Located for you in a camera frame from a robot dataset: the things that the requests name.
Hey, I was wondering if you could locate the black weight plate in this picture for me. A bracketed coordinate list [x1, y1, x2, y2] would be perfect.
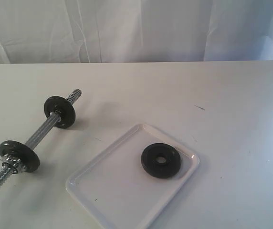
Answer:
[0, 140, 40, 173]
[44, 96, 76, 129]
[141, 143, 182, 179]

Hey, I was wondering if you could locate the chrome spinlock collar nut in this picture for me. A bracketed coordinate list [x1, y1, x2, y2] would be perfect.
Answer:
[0, 154, 27, 174]

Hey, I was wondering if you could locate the chrome threaded dumbbell bar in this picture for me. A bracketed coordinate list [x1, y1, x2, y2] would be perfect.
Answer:
[0, 89, 82, 187]

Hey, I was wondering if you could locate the white rectangular plastic tray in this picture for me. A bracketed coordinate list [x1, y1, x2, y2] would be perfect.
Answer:
[66, 124, 200, 229]

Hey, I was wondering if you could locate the white backdrop curtain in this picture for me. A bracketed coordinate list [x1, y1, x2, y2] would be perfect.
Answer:
[0, 0, 273, 63]

